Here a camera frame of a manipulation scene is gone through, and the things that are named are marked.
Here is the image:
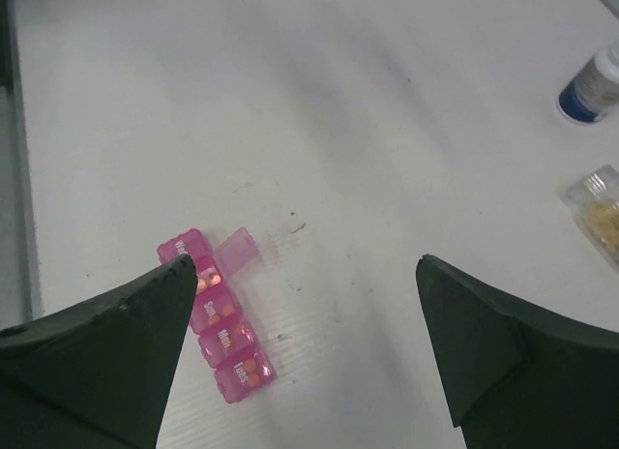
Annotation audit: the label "pink weekly pill organizer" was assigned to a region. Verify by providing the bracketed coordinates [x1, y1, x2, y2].
[157, 227, 276, 404]

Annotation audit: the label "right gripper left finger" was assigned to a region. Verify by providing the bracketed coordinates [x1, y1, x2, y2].
[1, 255, 197, 448]

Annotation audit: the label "white cap dark bottle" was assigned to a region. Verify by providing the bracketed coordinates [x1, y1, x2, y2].
[557, 40, 618, 124]

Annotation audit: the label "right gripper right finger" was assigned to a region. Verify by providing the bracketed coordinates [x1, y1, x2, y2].
[416, 254, 618, 448]

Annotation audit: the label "clear bottle yellow pills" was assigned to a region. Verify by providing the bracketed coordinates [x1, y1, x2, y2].
[563, 165, 618, 271]

